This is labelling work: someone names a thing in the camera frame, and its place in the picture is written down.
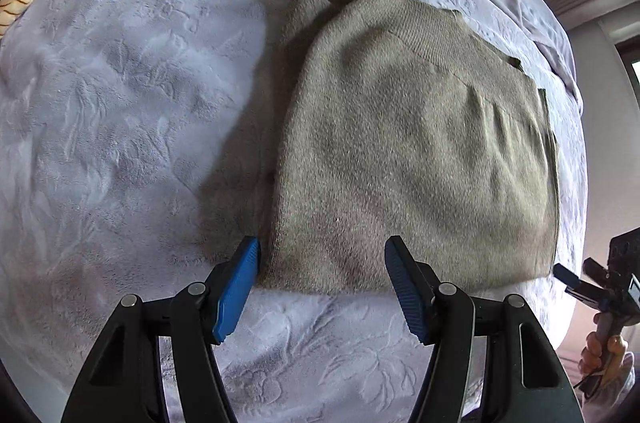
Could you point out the window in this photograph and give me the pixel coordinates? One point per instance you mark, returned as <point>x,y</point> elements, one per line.
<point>632,70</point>

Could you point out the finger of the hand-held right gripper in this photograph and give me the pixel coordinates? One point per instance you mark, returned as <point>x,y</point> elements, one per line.
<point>595,268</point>
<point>567,275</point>

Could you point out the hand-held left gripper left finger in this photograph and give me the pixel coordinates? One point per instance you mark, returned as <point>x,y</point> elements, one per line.
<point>235,293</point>

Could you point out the grey-green knit sweater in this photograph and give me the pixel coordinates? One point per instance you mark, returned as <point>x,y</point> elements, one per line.
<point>400,153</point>

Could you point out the person's right hand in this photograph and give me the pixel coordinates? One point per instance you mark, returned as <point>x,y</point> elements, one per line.
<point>592,353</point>

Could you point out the lavender embossed blanket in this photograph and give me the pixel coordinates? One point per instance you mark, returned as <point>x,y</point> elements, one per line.
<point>125,128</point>

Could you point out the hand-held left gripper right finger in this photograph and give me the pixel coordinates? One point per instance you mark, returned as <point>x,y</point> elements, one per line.
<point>410,293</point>

